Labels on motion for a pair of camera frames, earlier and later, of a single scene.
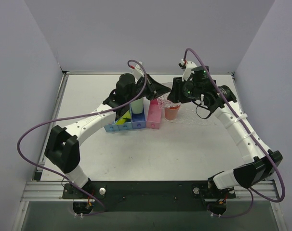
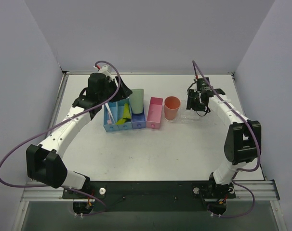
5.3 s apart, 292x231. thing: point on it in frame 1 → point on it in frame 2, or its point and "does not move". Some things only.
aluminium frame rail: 53,192 does not move
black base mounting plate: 148,196 does not move
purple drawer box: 138,120 does not move
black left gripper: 147,87 → 122,89
